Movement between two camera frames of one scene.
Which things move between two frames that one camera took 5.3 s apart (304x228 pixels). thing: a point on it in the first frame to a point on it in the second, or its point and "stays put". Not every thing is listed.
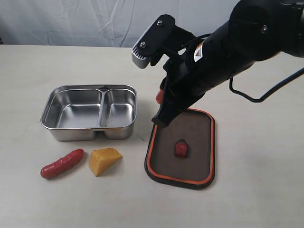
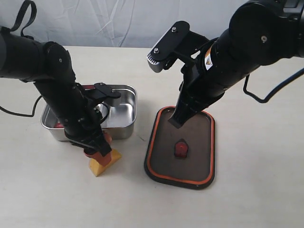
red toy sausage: (69, 160) to (58, 125)
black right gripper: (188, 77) to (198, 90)
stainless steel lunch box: (74, 112) stays put
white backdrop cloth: (104, 23) stays put
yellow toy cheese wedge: (102, 160) stays put
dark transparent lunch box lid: (182, 154) stays put
